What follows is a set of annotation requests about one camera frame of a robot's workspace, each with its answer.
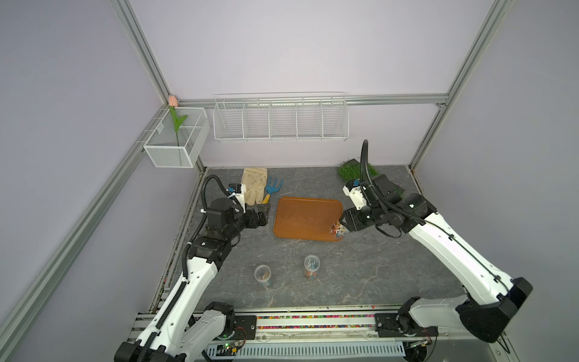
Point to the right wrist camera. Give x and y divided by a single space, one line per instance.
353 190

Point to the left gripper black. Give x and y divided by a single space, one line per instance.
253 222

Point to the brown wooden tray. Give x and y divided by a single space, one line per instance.
310 219

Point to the middle clear candy jar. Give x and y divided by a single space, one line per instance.
312 264

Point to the white wire wall rack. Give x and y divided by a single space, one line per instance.
293 116

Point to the blue yellow garden rake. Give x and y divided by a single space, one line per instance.
272 186

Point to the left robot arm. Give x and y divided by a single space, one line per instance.
173 335

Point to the cream work glove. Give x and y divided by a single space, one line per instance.
255 180

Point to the green artificial grass mat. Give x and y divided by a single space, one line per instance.
350 170

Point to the left clear plastic jar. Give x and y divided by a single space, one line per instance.
263 276

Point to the pink artificial tulip flower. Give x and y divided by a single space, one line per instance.
177 120

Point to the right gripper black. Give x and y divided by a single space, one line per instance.
351 221

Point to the white mesh wall basket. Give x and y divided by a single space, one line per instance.
161 145

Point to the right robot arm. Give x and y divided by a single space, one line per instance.
491 297

